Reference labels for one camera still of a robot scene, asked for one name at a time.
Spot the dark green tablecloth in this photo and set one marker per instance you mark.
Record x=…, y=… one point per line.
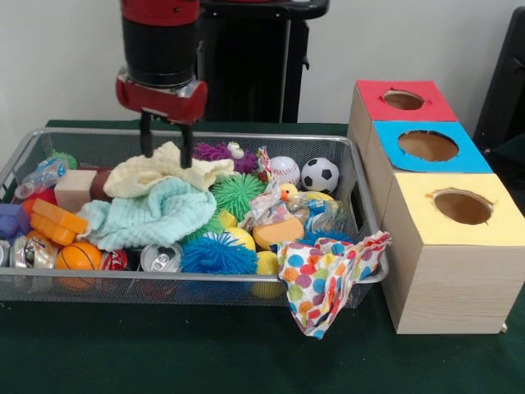
x=512, y=149
x=164, y=353

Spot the cream muslin cloth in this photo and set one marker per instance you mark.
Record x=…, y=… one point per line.
x=139, y=176

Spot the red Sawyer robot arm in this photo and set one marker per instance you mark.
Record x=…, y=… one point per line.
x=160, y=41

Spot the mint green muslin cloth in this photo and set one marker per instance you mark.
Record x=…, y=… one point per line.
x=164, y=213

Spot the black upright panel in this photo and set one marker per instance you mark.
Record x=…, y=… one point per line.
x=504, y=82

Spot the blue spiky rubber ball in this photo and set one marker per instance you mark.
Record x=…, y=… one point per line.
x=217, y=256

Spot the yellow plush duck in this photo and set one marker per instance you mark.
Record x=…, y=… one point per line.
x=288, y=192

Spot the small soccer ball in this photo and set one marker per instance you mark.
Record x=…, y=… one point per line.
x=320, y=175

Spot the orange round sponge disc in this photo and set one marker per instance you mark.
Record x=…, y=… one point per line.
x=279, y=234

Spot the wooden box with three holes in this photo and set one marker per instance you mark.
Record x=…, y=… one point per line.
x=451, y=287

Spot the white polka dot cloth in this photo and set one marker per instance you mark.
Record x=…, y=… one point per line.
x=316, y=283

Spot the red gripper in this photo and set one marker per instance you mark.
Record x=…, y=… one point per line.
x=164, y=102

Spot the orange toy basketball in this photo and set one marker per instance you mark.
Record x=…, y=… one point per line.
x=78, y=256

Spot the purple spiky googly-eyed toy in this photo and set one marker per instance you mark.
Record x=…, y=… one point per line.
x=217, y=152

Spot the white baseball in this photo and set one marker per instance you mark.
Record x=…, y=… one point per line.
x=285, y=170

